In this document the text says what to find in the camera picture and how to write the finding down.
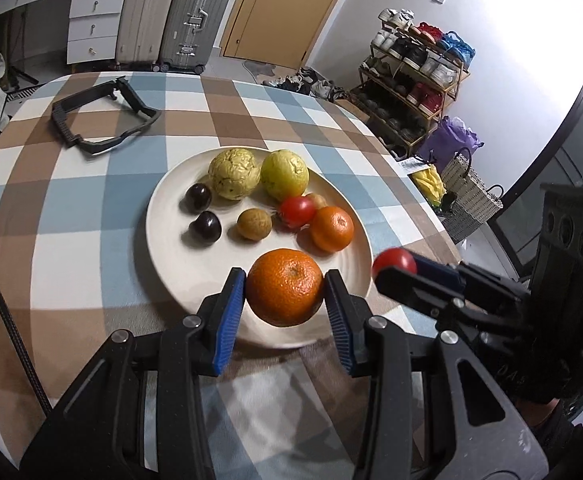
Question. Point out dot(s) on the oval red tomato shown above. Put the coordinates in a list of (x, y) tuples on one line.
[(296, 212)]

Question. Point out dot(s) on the wooden shoe rack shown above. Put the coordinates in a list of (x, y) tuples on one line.
[(413, 73)]

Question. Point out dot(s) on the woven laundry basket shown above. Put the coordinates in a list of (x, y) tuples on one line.
[(472, 202)]

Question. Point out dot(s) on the green wrinkled passion fruit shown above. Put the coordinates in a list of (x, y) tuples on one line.
[(234, 174)]

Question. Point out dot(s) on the purple bag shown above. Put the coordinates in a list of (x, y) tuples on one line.
[(451, 136)]

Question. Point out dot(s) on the small orange tangerine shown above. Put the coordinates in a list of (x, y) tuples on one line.
[(331, 229)]

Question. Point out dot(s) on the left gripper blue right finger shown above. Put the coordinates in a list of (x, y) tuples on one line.
[(347, 315)]

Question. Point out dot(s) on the white drawer desk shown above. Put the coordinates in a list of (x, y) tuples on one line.
[(83, 30)]

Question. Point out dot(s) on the black plastic frame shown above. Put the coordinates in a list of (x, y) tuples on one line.
[(98, 119)]

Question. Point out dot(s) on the round red tomato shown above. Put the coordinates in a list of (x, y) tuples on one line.
[(395, 257)]

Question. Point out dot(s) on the beige suitcase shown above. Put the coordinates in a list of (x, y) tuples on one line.
[(141, 29)]

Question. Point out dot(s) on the silver suitcase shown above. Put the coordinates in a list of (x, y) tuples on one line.
[(189, 34)]

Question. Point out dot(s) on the large orange tangerine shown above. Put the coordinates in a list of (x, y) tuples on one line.
[(284, 287)]

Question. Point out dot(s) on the cream round plate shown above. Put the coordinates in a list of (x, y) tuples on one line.
[(190, 271)]

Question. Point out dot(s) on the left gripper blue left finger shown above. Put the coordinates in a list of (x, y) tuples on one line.
[(225, 319)]

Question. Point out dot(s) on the yellow smooth passion fruit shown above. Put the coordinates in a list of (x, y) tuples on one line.
[(284, 174)]

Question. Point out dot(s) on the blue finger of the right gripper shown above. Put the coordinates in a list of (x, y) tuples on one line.
[(424, 296), (439, 273)]

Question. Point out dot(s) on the wooden door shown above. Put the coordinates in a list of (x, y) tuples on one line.
[(279, 32)]

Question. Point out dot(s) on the checkered tablecloth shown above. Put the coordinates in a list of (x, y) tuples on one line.
[(74, 265)]

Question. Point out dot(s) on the dark plum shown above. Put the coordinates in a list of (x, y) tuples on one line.
[(206, 229), (198, 198)]

